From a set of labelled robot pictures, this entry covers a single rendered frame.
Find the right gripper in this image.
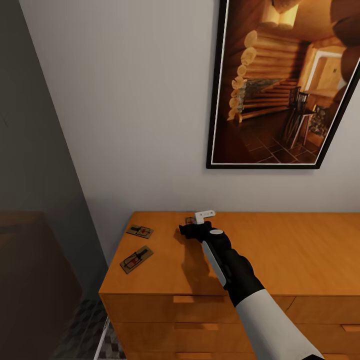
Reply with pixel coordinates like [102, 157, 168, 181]
[179, 221, 212, 240]

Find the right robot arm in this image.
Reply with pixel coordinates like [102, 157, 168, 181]
[179, 210, 325, 360]

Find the mousetrap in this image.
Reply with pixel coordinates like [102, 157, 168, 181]
[126, 224, 154, 239]
[120, 245, 154, 274]
[185, 217, 197, 225]

